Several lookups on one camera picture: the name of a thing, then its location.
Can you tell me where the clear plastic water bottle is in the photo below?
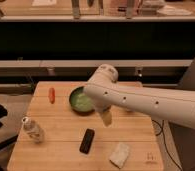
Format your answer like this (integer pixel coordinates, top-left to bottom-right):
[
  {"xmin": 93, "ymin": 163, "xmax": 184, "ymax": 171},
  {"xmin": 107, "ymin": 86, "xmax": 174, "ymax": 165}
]
[{"xmin": 22, "ymin": 117, "xmax": 44, "ymax": 143}]

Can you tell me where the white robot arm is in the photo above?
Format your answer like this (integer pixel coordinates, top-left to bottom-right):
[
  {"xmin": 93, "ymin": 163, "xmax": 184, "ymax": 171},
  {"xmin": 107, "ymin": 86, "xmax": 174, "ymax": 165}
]
[{"xmin": 83, "ymin": 64, "xmax": 195, "ymax": 129}]

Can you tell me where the green bowl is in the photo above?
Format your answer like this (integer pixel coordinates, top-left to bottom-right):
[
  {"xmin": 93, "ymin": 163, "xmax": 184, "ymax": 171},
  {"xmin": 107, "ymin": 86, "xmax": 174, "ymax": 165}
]
[{"xmin": 69, "ymin": 86, "xmax": 94, "ymax": 115}]

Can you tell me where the black remote control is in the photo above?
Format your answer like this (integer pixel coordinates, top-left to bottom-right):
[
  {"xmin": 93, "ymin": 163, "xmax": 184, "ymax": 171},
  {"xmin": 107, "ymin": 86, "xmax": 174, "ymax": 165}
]
[{"xmin": 79, "ymin": 129, "xmax": 95, "ymax": 154}]

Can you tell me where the white crumpled cloth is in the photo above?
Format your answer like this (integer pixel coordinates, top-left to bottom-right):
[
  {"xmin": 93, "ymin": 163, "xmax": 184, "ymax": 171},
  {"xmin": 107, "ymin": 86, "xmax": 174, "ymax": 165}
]
[{"xmin": 109, "ymin": 142, "xmax": 130, "ymax": 169}]

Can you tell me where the orange carrot toy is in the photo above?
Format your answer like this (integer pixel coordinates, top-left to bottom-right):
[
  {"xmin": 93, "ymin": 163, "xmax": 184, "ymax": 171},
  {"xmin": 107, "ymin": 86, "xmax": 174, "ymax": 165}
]
[{"xmin": 48, "ymin": 88, "xmax": 55, "ymax": 104}]

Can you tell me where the black cable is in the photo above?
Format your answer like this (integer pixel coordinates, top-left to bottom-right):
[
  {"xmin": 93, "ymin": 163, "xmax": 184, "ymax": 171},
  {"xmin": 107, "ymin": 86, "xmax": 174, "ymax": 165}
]
[{"xmin": 152, "ymin": 119, "xmax": 183, "ymax": 171}]

